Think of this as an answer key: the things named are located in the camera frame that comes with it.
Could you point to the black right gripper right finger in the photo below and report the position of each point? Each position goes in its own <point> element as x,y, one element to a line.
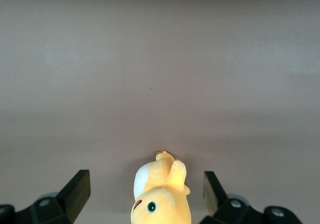
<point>217,201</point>

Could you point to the yellow plush dinosaur toy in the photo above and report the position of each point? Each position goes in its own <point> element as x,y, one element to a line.
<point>165,184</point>

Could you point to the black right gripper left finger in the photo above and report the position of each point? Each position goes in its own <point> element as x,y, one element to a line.
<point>72,194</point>

